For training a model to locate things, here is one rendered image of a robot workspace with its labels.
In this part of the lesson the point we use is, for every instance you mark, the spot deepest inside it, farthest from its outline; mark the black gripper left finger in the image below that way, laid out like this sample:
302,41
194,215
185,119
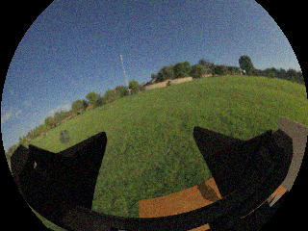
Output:
76,167

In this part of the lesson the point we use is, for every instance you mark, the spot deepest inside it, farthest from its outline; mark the grey flat panel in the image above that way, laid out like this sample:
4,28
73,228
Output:
299,134

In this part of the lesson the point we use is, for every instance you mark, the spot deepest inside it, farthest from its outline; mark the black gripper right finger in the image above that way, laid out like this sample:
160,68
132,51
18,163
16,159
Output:
226,157

